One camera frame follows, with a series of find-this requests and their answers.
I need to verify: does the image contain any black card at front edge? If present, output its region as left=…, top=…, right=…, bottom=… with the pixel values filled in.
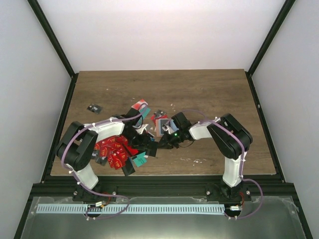
left=121, top=162, right=135, bottom=176

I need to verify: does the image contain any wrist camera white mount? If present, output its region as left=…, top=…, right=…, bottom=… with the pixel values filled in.
left=161, top=124, right=175, bottom=134
left=136, top=124, right=149, bottom=134

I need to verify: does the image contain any white red circle card top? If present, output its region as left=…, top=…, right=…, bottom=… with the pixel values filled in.
left=131, top=99, right=148, bottom=111

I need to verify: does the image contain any black glossy card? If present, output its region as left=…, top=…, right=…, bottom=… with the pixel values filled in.
left=146, top=140, right=158, bottom=157

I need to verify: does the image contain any pink leather card holder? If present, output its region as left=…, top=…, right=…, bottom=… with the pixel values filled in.
left=156, top=118, right=178, bottom=137

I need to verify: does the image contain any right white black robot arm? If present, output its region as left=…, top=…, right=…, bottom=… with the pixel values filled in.
left=158, top=112, right=253, bottom=201

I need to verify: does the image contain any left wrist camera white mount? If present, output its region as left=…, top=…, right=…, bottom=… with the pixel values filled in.
left=136, top=124, right=149, bottom=134

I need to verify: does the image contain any teal card pile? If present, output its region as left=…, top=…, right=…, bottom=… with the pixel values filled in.
left=140, top=107, right=151, bottom=119
left=132, top=152, right=148, bottom=167

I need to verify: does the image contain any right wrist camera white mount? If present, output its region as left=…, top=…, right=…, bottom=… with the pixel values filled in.
left=161, top=124, right=175, bottom=134

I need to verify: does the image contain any black card low left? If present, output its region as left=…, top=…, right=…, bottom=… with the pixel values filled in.
left=96, top=157, right=108, bottom=166

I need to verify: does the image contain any teal card upper pile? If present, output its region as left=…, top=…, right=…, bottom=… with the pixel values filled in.
left=140, top=107, right=151, bottom=119

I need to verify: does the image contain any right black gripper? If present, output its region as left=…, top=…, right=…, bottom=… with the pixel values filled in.
left=157, top=129, right=184, bottom=150

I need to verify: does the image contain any red VIP card front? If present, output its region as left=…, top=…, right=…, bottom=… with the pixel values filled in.
left=108, top=151, right=128, bottom=170

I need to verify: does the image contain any teal card front pile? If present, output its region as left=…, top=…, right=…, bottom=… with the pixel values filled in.
left=132, top=152, right=148, bottom=167

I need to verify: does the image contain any black aluminium frame rail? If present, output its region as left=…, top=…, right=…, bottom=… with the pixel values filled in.
left=30, top=175, right=296, bottom=197

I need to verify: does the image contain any light blue slotted cable duct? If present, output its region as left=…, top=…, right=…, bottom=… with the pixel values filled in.
left=36, top=204, right=225, bottom=215

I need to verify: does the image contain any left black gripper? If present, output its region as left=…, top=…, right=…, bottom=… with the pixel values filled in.
left=123, top=129, right=153, bottom=151

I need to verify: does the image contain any black VIP card far left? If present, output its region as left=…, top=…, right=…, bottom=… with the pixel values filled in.
left=87, top=104, right=103, bottom=114

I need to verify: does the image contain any red card left pile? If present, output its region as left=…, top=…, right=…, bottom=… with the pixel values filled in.
left=92, top=136, right=139, bottom=161

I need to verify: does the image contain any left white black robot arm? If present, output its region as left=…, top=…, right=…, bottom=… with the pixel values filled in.
left=55, top=103, right=158, bottom=201

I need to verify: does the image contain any black red striped card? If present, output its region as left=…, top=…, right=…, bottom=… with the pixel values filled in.
left=151, top=110, right=167, bottom=121

